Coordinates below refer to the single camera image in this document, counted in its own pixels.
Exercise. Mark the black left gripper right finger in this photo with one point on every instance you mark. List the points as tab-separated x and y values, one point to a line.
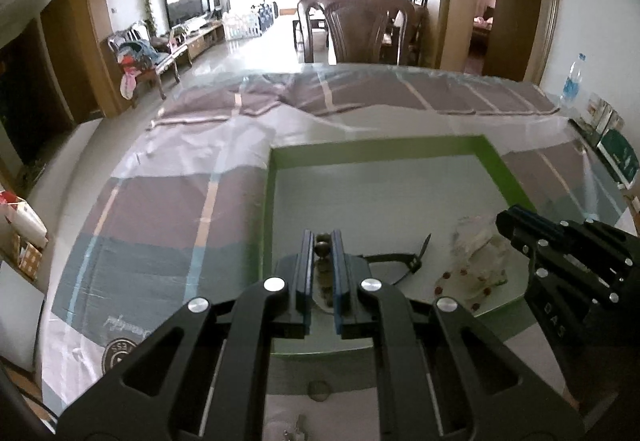
440	373

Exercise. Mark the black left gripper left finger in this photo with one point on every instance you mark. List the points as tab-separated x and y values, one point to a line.
202	375

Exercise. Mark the crystal pendant cluster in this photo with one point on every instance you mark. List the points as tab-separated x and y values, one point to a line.
296	431

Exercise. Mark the green book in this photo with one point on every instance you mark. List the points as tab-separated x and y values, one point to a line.
620	156

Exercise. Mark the plaid bed sheet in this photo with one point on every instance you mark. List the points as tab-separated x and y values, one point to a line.
182	217

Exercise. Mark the green cardboard box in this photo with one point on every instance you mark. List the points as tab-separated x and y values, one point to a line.
389	195

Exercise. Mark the plastic water bottle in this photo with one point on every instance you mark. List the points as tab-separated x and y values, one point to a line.
573	81

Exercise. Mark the chair with clothes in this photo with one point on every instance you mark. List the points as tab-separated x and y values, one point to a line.
140	61

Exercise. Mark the dark wooden chair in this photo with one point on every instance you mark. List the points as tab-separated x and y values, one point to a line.
357	28

